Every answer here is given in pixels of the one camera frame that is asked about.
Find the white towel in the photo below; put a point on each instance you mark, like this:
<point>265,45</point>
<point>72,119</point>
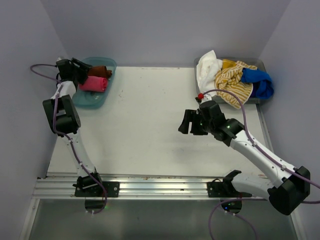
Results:
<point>206,69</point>

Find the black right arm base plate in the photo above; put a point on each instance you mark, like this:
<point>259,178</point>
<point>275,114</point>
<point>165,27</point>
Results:
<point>217,189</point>

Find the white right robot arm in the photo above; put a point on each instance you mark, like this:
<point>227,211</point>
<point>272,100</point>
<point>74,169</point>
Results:
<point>284,185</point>

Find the teal translucent plastic bin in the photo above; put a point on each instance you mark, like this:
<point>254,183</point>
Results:
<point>90,99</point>

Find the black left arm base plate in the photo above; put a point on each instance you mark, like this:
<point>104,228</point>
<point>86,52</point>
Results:
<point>112,189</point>

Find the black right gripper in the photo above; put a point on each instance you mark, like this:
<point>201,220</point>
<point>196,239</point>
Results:
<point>190,115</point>

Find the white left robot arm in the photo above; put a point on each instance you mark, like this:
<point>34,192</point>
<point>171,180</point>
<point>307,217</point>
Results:
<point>64,120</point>

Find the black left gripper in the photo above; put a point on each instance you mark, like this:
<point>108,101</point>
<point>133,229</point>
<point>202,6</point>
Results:
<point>83,69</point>

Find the yellow striped towel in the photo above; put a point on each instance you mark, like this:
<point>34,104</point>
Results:
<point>229,79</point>

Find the brown microfiber towel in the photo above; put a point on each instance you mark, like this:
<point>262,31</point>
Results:
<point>100,71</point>

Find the pink towel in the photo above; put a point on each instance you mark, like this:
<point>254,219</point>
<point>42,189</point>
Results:
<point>94,84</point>

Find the blue towel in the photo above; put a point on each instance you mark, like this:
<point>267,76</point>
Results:
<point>261,82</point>

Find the aluminium mounting rail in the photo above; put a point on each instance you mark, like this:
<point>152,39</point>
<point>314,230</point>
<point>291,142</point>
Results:
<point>152,187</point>

